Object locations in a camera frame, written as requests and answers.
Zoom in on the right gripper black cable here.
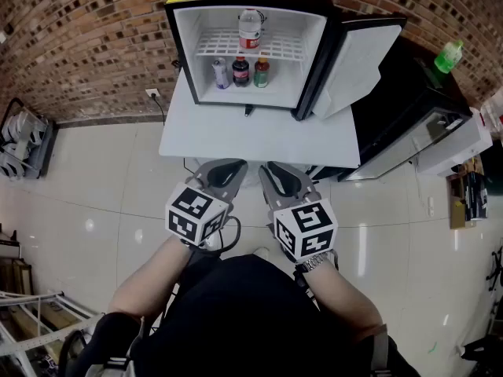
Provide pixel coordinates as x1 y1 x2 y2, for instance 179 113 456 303
292 249 340 309

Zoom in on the black printed box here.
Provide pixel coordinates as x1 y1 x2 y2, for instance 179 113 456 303
463 170 490 221

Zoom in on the white water dispenser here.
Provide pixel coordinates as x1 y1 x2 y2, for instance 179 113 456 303
416 108 494 176

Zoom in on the tall black glass-door fridge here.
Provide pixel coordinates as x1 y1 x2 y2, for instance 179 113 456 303
337 37 475 182

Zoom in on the white metal frame rack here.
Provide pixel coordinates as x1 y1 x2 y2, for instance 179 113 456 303
0 288 103 377

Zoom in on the silver purple drink can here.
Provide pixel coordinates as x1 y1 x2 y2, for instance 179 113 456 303
211 57 231 90

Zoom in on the green plastic bottle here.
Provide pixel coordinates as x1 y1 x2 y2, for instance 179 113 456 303
434 39 464 74

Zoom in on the dark cola bottle red cap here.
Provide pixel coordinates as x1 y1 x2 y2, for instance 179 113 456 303
231 55 251 88

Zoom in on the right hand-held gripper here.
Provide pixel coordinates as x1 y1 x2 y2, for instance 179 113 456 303
258 161 339 265

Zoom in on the person's right forearm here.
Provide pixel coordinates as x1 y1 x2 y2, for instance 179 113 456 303
298 257 384 341

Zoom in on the clear water bottle red label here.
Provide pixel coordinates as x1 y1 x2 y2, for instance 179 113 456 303
238 8 263 50

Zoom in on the clear dispenser water jug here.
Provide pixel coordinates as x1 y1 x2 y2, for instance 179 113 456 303
477 88 503 133

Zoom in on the person's left forearm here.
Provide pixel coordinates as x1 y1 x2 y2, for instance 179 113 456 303
108 233 193 321

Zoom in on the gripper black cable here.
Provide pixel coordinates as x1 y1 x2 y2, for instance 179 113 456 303
292 249 340 309
196 214 241 254

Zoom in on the green drink bottle orange cap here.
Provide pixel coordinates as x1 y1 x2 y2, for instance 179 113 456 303
253 57 271 89

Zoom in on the black office chair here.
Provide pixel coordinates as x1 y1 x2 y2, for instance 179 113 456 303
486 245 503 292

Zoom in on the grey cart with white parts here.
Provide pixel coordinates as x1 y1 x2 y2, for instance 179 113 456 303
0 97 58 180

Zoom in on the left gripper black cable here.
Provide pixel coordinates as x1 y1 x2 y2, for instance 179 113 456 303
196 214 241 254

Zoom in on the person's black clothing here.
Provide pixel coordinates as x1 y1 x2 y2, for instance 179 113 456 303
58 249 421 377

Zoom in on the white wire fridge shelf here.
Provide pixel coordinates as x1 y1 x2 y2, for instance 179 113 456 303
195 27 307 62

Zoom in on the white table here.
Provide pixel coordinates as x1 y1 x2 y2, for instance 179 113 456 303
158 64 362 169

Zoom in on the black power cable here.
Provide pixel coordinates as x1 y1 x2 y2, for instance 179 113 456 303
151 94 168 123

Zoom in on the grey backpack strap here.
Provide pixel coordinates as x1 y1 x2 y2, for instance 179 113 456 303
371 324 390 377

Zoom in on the brown cardboard box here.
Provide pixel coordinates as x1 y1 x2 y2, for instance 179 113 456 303
450 173 479 229

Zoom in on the mini fridge door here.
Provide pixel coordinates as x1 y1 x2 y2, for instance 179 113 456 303
294 16 408 121

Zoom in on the person's left white shoe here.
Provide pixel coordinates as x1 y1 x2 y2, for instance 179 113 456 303
204 229 222 251

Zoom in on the silver wristwatch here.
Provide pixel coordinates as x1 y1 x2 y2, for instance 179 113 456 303
294 254 329 274

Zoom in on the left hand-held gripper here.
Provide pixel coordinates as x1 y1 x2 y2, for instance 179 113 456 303
164 158 248 247

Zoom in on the dark wooden crate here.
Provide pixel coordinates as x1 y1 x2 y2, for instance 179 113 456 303
0 255 35 296

